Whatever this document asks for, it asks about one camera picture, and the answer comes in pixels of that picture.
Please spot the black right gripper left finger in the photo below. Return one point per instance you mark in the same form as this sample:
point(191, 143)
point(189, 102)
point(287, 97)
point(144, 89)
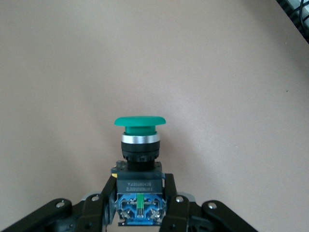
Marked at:
point(91, 212)

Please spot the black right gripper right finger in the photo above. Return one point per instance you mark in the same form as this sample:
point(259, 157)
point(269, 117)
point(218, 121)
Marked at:
point(178, 212)

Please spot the green mushroom push button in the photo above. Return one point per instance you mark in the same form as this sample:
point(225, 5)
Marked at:
point(140, 145)

